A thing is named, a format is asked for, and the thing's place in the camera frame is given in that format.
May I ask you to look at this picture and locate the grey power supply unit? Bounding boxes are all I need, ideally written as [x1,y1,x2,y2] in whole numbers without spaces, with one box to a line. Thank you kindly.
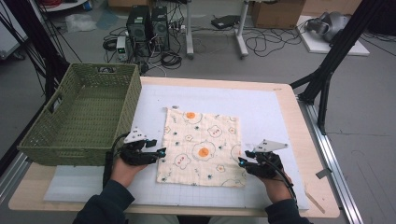
[116,35,130,63]

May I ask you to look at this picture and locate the coiled black cable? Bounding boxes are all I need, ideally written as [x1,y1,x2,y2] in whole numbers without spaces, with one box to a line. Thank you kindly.
[160,50,183,70]

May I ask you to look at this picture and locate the grey rounded device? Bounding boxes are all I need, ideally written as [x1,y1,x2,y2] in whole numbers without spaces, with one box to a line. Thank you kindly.
[305,11,351,43]

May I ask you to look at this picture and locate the white desk leg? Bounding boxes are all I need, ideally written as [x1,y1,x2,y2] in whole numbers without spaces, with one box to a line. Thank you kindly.
[234,0,250,59]
[185,0,195,60]

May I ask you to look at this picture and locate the white grid mat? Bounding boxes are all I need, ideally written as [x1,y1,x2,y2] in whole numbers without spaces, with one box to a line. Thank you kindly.
[43,84,310,210]

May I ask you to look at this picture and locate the green woven basket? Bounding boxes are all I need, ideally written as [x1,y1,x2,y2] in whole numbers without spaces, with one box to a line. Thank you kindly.
[17,63,143,167]

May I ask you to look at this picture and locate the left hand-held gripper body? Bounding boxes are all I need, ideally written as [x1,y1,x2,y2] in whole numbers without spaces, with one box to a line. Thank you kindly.
[119,126,161,167]

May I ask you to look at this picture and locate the clear plastic bag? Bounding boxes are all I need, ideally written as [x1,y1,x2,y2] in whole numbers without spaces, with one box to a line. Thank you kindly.
[64,12,98,34]

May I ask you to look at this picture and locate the white floor board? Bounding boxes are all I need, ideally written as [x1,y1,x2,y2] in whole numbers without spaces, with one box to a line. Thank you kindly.
[296,15,371,57]

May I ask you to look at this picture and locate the person's left hand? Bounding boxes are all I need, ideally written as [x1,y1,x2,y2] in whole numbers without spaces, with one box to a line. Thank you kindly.
[109,156,148,189]

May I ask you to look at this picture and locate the flat black device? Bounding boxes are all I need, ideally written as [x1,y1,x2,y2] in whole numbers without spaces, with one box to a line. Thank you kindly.
[210,14,242,30]

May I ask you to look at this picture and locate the right hand-held gripper cable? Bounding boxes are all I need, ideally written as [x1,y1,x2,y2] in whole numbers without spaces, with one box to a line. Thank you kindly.
[263,154,300,210]

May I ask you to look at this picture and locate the aluminium rail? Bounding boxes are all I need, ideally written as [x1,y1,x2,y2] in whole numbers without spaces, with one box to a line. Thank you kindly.
[0,151,33,203]
[298,98,365,224]

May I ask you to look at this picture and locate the person's legs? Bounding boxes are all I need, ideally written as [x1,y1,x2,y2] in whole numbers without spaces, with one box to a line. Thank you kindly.
[127,214,260,224]

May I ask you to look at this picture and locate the person's right hand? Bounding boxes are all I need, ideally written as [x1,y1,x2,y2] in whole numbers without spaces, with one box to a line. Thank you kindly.
[261,173,294,204]

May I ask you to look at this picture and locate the cream egg-print cloth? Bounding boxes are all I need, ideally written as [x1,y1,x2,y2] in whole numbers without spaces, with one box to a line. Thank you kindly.
[155,106,248,189]

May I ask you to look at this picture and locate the brown cardboard box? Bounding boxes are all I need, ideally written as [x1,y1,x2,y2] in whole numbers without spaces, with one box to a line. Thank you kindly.
[250,0,306,30]

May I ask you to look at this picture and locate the left hand-held gripper cable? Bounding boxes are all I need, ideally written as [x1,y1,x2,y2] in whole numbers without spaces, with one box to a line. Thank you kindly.
[102,132,131,189]

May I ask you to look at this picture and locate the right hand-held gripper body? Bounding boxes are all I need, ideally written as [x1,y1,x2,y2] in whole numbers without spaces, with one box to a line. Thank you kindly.
[245,138,290,180]

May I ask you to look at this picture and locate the grey tape piece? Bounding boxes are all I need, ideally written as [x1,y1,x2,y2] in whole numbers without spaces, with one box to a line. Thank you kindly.
[315,167,333,180]

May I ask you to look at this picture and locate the black floor cable tangle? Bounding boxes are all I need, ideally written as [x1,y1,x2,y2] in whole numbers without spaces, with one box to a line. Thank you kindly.
[242,25,304,58]

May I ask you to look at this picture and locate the black metal stand with cables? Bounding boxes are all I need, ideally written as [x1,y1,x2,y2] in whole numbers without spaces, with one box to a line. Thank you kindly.
[0,0,71,103]

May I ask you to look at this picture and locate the hand-held gripper cable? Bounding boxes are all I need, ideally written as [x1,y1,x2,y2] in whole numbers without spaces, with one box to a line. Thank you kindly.
[102,132,131,189]
[263,154,300,210]

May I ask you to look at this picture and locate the black computer tower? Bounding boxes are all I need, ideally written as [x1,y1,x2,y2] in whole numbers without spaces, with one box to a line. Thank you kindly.
[150,6,171,52]
[125,5,152,58]

